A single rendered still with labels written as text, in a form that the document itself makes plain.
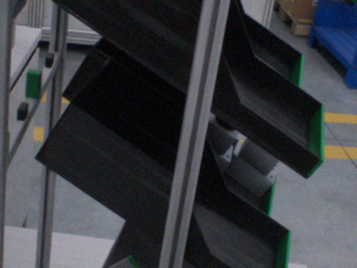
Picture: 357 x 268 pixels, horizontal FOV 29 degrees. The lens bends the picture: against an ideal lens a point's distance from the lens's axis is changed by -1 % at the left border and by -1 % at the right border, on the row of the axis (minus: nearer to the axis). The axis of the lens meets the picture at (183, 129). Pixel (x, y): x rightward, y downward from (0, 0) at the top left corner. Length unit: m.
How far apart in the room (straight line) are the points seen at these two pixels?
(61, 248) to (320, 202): 2.18
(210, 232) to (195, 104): 0.21
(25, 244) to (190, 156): 0.74
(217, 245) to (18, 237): 0.65
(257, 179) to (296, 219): 2.29
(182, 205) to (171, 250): 0.05
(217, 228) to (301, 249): 2.23
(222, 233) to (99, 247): 0.58
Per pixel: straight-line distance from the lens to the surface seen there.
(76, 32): 4.50
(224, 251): 0.74
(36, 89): 0.78
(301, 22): 5.62
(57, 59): 0.90
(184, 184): 0.62
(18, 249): 1.30
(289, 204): 3.26
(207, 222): 0.75
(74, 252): 1.30
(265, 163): 0.86
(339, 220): 3.24
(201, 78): 0.57
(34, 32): 2.32
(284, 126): 0.68
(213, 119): 0.83
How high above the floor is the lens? 1.64
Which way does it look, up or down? 26 degrees down
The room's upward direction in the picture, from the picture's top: 9 degrees clockwise
